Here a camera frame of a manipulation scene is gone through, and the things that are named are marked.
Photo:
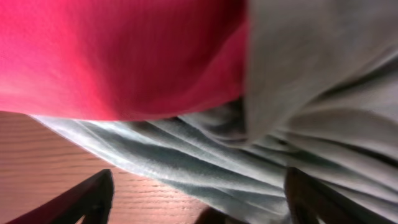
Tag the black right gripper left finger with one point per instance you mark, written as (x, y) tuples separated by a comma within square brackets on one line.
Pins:
[(89, 201)]

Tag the light blue t-shirt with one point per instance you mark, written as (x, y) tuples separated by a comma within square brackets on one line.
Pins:
[(321, 96)]

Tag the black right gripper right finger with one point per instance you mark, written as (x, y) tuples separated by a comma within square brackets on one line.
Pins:
[(312, 202)]

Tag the red t-shirt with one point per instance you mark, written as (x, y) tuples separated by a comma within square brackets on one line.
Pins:
[(121, 60)]

